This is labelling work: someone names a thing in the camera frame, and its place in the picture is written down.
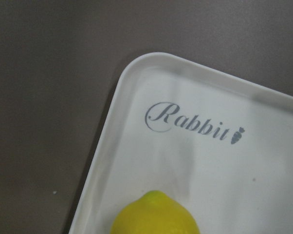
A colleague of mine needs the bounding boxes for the white rabbit tray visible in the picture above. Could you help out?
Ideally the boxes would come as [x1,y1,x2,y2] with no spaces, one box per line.
[69,53,293,234]

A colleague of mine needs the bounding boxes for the yellow lemon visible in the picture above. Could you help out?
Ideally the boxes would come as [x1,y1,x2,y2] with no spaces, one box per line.
[110,190,200,234]

